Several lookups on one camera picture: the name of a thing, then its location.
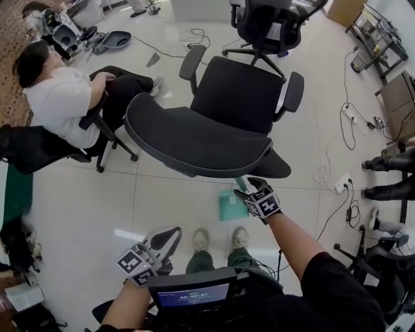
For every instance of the white cardboard box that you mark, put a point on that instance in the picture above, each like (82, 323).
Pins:
(26, 296)

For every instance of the green dustpan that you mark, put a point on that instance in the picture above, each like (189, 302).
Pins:
(228, 207)

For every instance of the person's left shoe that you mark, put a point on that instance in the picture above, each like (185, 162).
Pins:
(201, 240)

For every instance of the black mesh office chair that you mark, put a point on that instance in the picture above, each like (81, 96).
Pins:
(35, 146)
(389, 269)
(100, 313)
(269, 19)
(194, 139)

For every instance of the person's right forearm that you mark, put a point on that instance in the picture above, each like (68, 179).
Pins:
(291, 240)

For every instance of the person's left leg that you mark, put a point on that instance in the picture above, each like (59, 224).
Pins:
(199, 262)

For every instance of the green bin with white lid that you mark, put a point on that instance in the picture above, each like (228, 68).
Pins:
(19, 194)

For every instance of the person's left forearm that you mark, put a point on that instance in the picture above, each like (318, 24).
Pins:
(126, 304)

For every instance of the small blue object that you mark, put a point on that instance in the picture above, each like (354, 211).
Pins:
(282, 54)

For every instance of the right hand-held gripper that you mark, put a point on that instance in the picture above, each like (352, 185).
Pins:
(262, 204)

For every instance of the gray chair seat shell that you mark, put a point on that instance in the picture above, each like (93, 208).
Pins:
(116, 39)

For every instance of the large white desk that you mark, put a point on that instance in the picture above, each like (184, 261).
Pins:
(201, 9)

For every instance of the person's right leg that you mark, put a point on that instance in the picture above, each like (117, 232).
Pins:
(246, 262)

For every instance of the white power strip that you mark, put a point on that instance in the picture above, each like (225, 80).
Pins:
(340, 184)
(348, 116)

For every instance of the brown wooden board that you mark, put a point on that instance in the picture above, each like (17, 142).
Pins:
(343, 11)

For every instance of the black shelf table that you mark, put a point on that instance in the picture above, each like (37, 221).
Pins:
(387, 34)

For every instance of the brown wooden cabinet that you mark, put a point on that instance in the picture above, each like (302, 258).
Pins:
(400, 103)

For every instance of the small white table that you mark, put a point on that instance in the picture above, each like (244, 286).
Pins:
(87, 14)

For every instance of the person's right shoe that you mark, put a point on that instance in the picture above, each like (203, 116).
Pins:
(240, 238)

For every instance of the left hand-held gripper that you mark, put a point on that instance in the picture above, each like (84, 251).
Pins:
(133, 262)

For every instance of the person's leg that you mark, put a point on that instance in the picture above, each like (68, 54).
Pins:
(246, 262)
(199, 262)

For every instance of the person's black shirt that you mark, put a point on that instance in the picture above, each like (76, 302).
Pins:
(334, 291)

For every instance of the small metal device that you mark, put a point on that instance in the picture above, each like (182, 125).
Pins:
(379, 122)

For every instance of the gray flat plastic piece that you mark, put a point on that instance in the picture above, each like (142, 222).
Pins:
(153, 60)

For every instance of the person's shoe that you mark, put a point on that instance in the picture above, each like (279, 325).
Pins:
(201, 240)
(240, 238)

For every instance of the black chest-mounted display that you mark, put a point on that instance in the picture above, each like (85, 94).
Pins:
(194, 295)

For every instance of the black backpack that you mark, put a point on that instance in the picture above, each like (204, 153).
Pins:
(16, 243)

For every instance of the gray chair shell with hole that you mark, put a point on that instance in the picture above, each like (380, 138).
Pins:
(73, 32)

